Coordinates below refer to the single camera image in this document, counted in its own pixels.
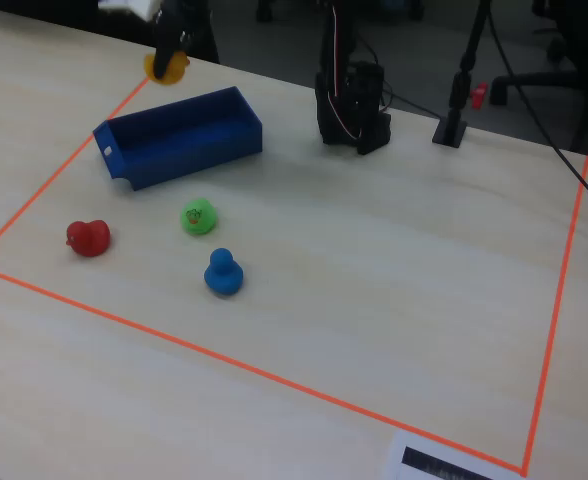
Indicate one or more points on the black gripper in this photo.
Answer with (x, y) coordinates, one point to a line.
(166, 46)

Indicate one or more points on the yellow rubber duck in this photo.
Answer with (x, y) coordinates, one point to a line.
(176, 70)

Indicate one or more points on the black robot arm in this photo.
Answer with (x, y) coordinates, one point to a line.
(369, 105)

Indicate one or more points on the blue plastic box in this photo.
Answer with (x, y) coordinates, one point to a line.
(184, 150)

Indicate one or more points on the green rubber duck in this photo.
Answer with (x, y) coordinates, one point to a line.
(199, 216)

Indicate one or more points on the red rubber duck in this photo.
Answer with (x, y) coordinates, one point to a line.
(89, 239)

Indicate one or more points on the blue rubber duck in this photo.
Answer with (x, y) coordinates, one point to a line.
(223, 275)

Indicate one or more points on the orange tape strip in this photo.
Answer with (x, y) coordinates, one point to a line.
(556, 310)
(249, 367)
(64, 167)

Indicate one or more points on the red clamp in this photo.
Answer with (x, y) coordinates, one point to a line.
(480, 95)

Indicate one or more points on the black office chair base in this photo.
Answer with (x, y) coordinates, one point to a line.
(534, 80)

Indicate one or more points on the white paper label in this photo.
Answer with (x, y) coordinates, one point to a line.
(399, 450)

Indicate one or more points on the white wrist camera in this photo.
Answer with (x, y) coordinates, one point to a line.
(129, 6)

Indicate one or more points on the black camera stand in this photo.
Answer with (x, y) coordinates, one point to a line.
(450, 131)

